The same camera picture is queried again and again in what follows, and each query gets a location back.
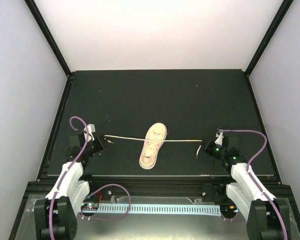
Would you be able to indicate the white beige sneaker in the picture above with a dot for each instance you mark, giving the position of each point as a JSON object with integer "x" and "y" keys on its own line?
{"x": 150, "y": 150}

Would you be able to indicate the black front frame rail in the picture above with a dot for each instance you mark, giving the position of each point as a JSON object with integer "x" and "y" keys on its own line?
{"x": 211, "y": 189}

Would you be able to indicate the right small circuit board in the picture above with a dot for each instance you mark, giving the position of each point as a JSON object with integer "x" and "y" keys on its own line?
{"x": 229, "y": 209}

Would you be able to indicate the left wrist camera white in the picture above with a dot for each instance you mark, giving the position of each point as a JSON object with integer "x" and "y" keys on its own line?
{"x": 89, "y": 132}

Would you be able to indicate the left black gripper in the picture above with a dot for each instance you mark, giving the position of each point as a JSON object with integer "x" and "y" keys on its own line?
{"x": 100, "y": 146}

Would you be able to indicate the white shoelace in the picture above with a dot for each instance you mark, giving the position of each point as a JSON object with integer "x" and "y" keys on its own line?
{"x": 154, "y": 140}

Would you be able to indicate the black aluminium frame right post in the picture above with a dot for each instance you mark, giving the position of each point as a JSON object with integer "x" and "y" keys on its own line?
{"x": 271, "y": 30}

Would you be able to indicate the small circuit board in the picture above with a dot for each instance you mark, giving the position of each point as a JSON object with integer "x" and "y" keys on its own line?
{"x": 229, "y": 209}
{"x": 90, "y": 206}

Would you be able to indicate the left small circuit board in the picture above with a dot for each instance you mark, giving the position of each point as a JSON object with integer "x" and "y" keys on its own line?
{"x": 90, "y": 206}

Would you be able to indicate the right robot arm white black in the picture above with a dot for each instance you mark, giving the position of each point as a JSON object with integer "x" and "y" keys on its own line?
{"x": 266, "y": 216}

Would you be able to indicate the black aluminium frame left post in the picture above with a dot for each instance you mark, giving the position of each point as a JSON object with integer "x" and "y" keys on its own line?
{"x": 32, "y": 6}

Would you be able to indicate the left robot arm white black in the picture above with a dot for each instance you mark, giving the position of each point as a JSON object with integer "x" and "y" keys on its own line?
{"x": 57, "y": 213}

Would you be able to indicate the light blue slotted cable duct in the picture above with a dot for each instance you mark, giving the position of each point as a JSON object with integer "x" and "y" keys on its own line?
{"x": 156, "y": 209}

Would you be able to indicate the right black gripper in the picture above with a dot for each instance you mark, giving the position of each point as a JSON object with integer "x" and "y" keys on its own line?
{"x": 208, "y": 147}

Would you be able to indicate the black aluminium frame post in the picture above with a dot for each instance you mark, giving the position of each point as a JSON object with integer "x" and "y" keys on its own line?
{"x": 32, "y": 6}
{"x": 271, "y": 30}

